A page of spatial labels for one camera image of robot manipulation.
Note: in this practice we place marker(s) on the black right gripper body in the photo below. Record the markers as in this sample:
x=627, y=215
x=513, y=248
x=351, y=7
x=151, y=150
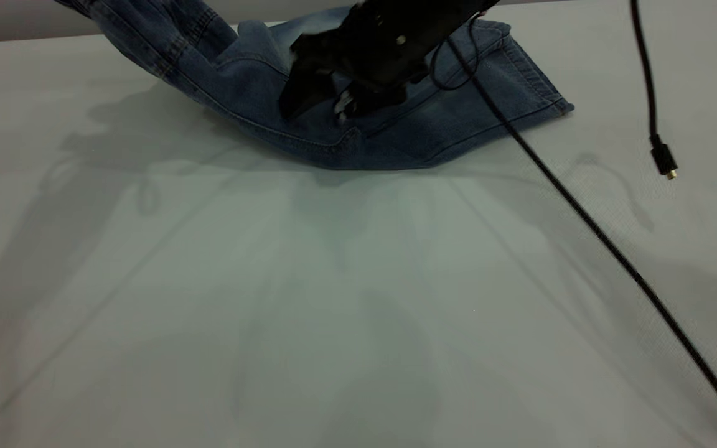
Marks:
x=396, y=37

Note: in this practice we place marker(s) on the blue denim shorts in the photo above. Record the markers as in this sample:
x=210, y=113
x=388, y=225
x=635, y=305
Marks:
x=240, y=81

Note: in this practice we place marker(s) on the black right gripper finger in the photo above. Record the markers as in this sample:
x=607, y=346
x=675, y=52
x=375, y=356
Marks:
x=309, y=68
x=371, y=98

